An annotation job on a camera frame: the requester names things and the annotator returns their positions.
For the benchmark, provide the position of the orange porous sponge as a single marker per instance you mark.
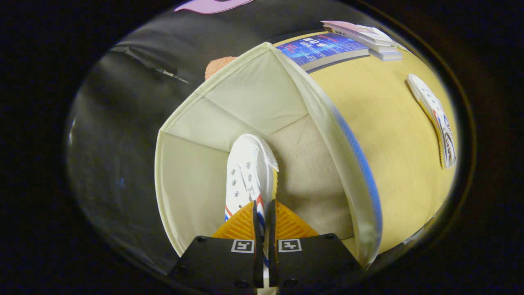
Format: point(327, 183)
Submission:
point(217, 65)

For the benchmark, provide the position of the pale blue cover book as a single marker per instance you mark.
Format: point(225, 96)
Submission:
point(387, 54)

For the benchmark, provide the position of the beige fabric storage box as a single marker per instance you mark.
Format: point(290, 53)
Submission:
point(249, 94)

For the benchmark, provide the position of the white canvas shoe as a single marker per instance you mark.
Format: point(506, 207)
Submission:
point(249, 164)
point(434, 110)

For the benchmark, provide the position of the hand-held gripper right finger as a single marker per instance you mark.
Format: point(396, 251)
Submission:
point(315, 262)

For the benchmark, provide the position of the black backdrop cloth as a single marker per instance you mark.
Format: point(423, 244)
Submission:
point(123, 123)

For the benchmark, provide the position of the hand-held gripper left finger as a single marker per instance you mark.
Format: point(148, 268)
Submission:
point(217, 262)

